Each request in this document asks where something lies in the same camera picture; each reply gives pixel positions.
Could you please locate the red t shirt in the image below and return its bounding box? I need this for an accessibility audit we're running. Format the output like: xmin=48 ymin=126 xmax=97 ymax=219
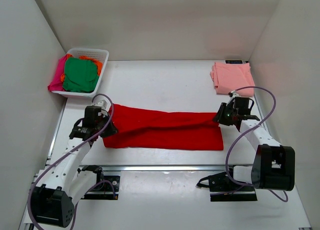
xmin=103 ymin=104 xmax=224 ymax=151

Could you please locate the green t shirt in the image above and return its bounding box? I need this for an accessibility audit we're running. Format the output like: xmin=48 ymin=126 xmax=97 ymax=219
xmin=61 ymin=57 xmax=99 ymax=93

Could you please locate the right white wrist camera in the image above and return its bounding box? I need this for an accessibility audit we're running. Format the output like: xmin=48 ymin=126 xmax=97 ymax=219
xmin=228 ymin=90 xmax=238 ymax=98

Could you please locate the aluminium table rail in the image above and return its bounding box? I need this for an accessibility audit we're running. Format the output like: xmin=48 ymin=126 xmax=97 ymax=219
xmin=47 ymin=165 xmax=256 ymax=172

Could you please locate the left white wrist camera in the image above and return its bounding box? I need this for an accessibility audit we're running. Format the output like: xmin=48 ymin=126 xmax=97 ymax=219
xmin=94 ymin=100 xmax=110 ymax=111

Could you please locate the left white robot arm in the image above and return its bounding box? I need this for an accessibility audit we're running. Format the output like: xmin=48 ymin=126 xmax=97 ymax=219
xmin=27 ymin=101 xmax=117 ymax=230

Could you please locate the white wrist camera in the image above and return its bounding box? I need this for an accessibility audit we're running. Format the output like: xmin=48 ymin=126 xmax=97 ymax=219
xmin=228 ymin=90 xmax=238 ymax=98
xmin=94 ymin=100 xmax=110 ymax=111

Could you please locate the folded pink t shirt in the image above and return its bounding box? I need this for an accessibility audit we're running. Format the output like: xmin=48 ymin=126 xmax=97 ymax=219
xmin=210 ymin=62 xmax=255 ymax=95

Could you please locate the magenta t shirt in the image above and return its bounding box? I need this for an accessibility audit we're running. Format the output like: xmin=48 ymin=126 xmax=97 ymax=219
xmin=47 ymin=54 xmax=73 ymax=92

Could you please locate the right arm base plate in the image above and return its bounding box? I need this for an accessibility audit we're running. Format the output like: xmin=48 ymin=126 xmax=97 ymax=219
xmin=195 ymin=165 xmax=258 ymax=202

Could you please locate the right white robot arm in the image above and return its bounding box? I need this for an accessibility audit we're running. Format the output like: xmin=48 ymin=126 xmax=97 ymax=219
xmin=213 ymin=97 xmax=295 ymax=191

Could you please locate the orange t shirt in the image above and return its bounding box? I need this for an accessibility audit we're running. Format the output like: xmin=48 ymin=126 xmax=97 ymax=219
xmin=60 ymin=54 xmax=103 ymax=82

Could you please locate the white plastic basket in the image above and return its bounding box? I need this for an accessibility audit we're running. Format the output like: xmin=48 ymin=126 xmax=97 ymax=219
xmin=52 ymin=48 xmax=109 ymax=98

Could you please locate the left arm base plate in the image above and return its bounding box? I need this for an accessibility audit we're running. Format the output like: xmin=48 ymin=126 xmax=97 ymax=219
xmin=82 ymin=171 xmax=121 ymax=201

